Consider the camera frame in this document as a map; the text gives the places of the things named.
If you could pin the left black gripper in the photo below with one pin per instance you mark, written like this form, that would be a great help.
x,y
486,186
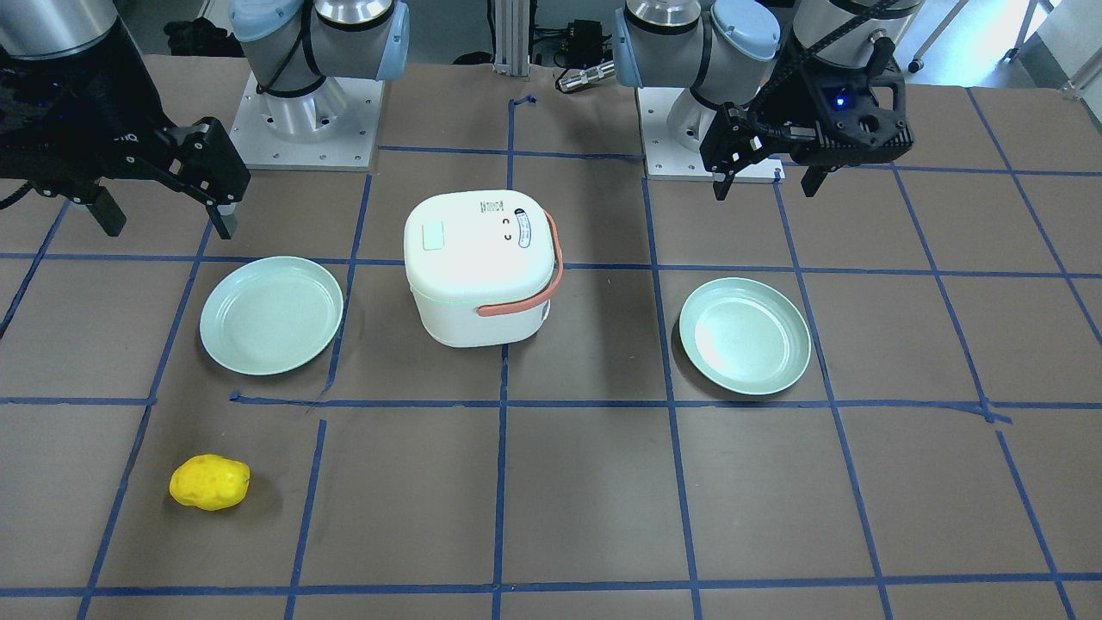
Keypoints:
x,y
785,103

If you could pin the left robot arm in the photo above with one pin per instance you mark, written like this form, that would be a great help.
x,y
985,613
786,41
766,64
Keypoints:
x,y
727,51

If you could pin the metal connector plug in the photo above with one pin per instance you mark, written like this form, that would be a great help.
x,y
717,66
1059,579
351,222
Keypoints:
x,y
574,80

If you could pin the green plate far side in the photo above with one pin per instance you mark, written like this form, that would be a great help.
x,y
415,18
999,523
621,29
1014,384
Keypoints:
x,y
745,336

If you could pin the white rice cooker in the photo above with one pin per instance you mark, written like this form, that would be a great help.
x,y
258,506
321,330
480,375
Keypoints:
x,y
482,266

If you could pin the yellow toy potato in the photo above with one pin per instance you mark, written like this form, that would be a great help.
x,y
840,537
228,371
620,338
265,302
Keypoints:
x,y
210,482

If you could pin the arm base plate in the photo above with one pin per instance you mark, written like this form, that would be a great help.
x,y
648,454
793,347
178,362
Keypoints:
x,y
332,129
673,124

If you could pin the aluminium frame post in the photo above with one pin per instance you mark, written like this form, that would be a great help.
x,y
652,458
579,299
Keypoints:
x,y
512,24

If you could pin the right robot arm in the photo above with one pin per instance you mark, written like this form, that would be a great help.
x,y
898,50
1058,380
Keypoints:
x,y
293,46

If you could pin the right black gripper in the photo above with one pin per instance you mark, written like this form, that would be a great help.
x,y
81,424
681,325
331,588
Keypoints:
x,y
73,112

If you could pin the green plate near potato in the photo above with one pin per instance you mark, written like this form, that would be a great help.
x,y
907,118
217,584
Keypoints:
x,y
271,316

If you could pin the black power adapter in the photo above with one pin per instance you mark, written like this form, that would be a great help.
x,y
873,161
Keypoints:
x,y
584,44

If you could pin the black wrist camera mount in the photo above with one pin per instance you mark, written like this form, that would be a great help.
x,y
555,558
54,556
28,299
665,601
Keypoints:
x,y
861,115

